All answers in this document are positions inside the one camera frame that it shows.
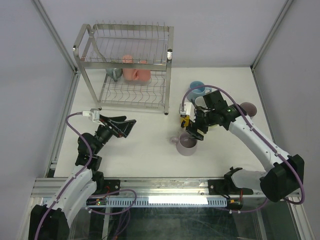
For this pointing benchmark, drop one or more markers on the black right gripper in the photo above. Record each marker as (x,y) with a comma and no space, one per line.
(192,127)

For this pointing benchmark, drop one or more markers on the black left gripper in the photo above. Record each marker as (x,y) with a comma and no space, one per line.
(122,128)

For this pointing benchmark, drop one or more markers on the lilac mug with handle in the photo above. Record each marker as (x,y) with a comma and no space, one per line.
(185,145)

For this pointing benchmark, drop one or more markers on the grey-blue round ceramic cup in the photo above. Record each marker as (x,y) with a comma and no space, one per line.
(114,73)

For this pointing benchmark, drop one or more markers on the tall pink cup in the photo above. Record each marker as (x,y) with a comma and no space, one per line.
(129,74)

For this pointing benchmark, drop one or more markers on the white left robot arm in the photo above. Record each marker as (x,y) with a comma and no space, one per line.
(53,220)

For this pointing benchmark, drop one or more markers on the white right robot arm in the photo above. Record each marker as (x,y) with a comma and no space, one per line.
(283,173)

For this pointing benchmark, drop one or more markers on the stainless steel dish rack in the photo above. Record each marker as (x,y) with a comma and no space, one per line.
(103,45)

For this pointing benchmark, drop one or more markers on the pale green mug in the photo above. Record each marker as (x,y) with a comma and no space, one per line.
(211,128)

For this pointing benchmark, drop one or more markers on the grey white small mug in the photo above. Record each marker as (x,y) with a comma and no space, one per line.
(200,103)

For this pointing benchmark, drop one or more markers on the light blue mug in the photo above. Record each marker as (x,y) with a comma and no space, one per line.
(198,90)

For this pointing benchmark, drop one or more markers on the yellow mug black handle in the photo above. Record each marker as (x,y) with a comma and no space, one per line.
(184,121)

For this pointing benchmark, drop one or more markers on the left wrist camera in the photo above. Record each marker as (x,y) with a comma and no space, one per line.
(94,115)

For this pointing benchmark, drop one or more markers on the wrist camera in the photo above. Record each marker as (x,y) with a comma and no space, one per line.
(187,109)
(94,115)

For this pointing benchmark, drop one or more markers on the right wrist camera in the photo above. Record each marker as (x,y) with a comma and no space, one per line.
(187,109)

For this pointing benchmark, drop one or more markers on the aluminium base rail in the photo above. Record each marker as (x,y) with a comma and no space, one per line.
(143,186)

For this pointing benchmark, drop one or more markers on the lilac mug black handle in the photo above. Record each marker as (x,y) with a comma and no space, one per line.
(249,108)

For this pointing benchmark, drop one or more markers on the white slotted cable duct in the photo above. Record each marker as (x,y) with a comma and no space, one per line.
(158,201)

